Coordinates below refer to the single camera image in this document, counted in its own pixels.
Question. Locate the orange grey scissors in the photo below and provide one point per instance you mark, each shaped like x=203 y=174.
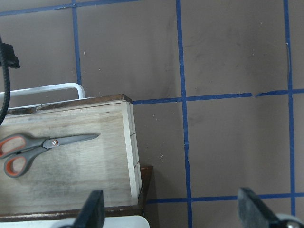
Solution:
x=21 y=149

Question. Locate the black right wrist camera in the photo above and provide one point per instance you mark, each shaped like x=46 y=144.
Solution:
x=9 y=54

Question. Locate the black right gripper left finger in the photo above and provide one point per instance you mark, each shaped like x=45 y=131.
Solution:
x=91 y=215

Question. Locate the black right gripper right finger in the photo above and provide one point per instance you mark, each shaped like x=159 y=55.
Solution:
x=254 y=213

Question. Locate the light wooden drawer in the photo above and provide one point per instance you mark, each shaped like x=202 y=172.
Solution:
x=62 y=178

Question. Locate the cream plastic tray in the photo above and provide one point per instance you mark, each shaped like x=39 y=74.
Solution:
x=109 y=222

